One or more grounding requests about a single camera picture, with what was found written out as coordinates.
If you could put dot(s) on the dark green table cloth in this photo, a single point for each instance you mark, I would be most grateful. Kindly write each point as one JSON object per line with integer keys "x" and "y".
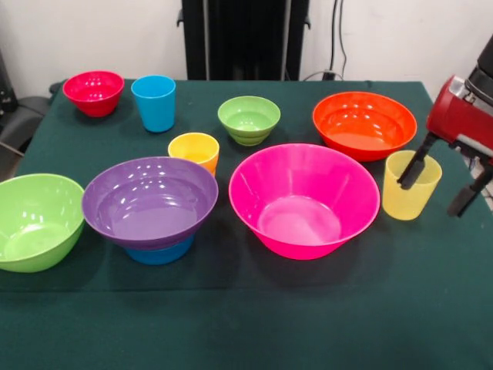
{"x": 246, "y": 316}

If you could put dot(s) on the pale yellow translucent cup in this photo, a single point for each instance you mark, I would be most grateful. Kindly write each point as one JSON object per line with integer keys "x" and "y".
{"x": 404, "y": 204}

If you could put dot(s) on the small pink-red bowl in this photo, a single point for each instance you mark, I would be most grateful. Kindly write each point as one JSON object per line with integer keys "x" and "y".
{"x": 92, "y": 92}

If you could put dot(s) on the blue cup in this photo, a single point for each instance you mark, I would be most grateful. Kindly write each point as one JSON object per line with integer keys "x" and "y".
{"x": 156, "y": 108}

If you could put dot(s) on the blue bowl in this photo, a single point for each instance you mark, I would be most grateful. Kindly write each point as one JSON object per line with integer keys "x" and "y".
{"x": 158, "y": 256}

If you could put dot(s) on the large green bowl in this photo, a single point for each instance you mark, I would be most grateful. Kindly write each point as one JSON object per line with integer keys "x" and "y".
{"x": 38, "y": 227}

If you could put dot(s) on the black grey floor stand base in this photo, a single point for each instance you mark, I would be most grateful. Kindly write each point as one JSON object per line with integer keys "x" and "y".
{"x": 23, "y": 115}

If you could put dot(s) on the orange bowl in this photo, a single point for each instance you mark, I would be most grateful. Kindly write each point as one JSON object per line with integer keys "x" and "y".
{"x": 362, "y": 131}

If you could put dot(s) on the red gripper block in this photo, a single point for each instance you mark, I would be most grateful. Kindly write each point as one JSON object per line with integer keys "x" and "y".
{"x": 454, "y": 115}

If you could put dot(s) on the orange-yellow cup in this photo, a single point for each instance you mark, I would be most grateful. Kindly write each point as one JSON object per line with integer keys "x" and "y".
{"x": 192, "y": 148}

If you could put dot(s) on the large pink bowl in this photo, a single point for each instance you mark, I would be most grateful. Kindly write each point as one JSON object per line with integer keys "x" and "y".
{"x": 300, "y": 223}

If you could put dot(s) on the purple bowl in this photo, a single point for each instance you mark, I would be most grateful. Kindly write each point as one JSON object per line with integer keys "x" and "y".
{"x": 150, "y": 200}

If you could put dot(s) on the small green bowl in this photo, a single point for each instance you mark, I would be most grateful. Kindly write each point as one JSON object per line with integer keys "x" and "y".
{"x": 248, "y": 119}

